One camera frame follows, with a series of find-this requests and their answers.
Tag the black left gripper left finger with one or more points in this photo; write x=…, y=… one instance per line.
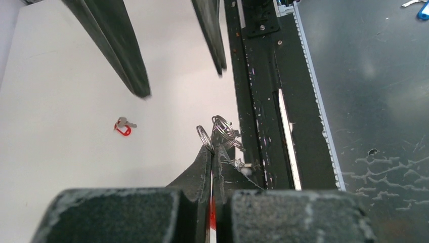
x=178, y=212

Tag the key with red tag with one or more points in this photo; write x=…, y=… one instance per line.
x=123, y=126

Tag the blue plastic tag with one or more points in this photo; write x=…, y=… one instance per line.
x=423, y=13

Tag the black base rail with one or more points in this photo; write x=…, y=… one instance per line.
x=252, y=33

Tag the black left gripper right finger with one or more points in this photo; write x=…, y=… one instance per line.
x=247, y=213

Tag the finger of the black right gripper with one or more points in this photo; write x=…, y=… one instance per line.
x=207, y=13
x=110, y=28

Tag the white slotted cable duct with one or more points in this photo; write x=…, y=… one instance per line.
x=309, y=141

